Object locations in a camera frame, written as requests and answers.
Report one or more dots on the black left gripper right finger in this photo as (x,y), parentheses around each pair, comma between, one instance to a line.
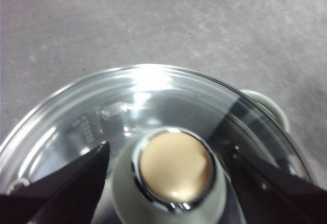
(281,198)

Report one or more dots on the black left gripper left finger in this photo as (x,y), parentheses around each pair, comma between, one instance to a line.
(64,196)

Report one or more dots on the glass lid with green knob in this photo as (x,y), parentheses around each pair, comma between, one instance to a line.
(153,101)

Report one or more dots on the pale green electric cooking pot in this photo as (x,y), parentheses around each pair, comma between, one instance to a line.
(277,109)

